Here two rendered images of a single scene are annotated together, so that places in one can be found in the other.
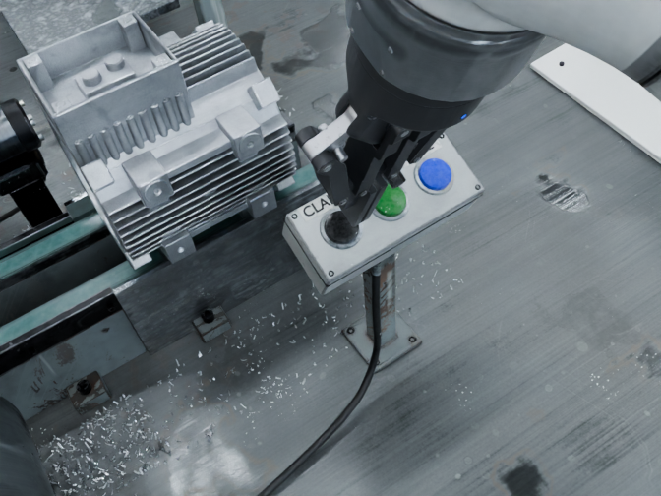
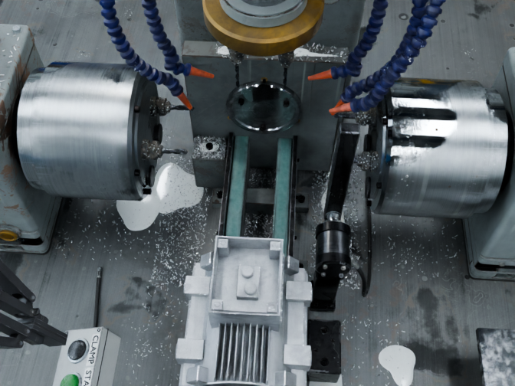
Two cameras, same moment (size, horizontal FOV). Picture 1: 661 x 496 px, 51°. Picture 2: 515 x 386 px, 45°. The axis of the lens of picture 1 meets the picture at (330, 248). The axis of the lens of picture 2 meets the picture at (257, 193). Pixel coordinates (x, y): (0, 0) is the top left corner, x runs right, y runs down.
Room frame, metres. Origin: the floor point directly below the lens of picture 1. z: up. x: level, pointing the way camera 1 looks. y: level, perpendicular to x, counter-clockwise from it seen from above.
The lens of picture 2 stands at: (0.74, -0.12, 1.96)
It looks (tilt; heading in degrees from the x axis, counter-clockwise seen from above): 58 degrees down; 121
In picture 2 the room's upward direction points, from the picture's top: straight up
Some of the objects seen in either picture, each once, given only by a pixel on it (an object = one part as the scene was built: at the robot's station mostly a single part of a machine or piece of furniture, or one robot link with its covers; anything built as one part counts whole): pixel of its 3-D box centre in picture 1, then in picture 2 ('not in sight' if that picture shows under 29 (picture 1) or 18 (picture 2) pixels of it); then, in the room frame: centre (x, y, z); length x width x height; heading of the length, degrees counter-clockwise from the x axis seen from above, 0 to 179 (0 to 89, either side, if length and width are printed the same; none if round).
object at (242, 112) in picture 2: not in sight; (264, 109); (0.35, 0.55, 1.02); 0.15 x 0.02 x 0.15; 27
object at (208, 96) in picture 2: not in sight; (265, 99); (0.32, 0.61, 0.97); 0.30 x 0.11 x 0.34; 27
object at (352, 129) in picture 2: not in sight; (339, 177); (0.57, 0.42, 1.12); 0.04 x 0.03 x 0.26; 117
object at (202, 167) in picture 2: not in sight; (211, 161); (0.26, 0.48, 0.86); 0.07 x 0.06 x 0.12; 27
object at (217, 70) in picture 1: (172, 144); (246, 332); (0.56, 0.15, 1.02); 0.20 x 0.19 x 0.19; 118
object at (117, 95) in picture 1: (108, 91); (247, 284); (0.54, 0.19, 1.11); 0.12 x 0.11 x 0.07; 118
